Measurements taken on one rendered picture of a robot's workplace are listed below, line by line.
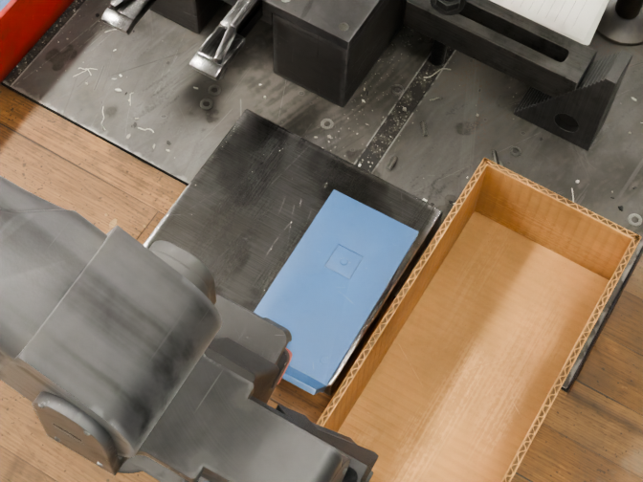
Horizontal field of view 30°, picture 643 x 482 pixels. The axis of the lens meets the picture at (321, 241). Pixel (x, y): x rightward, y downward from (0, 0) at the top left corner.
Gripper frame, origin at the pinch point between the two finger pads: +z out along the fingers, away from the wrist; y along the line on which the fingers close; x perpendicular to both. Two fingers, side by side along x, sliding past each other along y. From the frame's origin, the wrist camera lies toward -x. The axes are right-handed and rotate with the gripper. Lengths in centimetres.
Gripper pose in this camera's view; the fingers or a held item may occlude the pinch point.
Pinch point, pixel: (241, 375)
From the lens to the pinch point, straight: 74.3
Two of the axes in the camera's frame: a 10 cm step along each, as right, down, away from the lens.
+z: 2.1, 0.3, 9.8
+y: 4.6, -8.9, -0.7
